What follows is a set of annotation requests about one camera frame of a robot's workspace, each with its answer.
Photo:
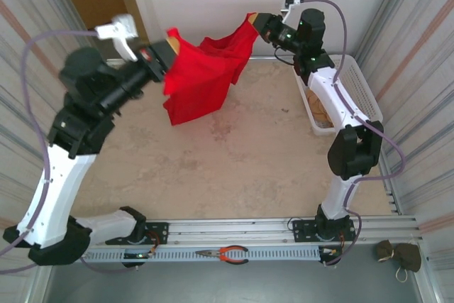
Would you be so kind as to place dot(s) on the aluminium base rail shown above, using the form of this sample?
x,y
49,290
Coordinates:
x,y
230,230

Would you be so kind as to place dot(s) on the small controller board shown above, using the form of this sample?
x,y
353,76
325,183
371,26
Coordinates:
x,y
138,255
330,251

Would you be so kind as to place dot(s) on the aluminium corner post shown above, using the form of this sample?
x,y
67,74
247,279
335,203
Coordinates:
x,y
382,8
75,12

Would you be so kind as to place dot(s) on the white plastic basket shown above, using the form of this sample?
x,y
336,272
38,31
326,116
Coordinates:
x,y
358,86

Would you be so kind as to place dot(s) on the small dark olive pouch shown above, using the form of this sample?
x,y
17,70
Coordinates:
x,y
384,250

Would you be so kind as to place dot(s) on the red t-shirt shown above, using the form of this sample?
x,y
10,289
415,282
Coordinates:
x,y
198,79

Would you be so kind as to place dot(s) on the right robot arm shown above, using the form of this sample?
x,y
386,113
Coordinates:
x,y
340,104

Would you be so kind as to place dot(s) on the tan cloth pile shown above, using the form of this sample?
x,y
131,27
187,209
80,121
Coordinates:
x,y
317,108

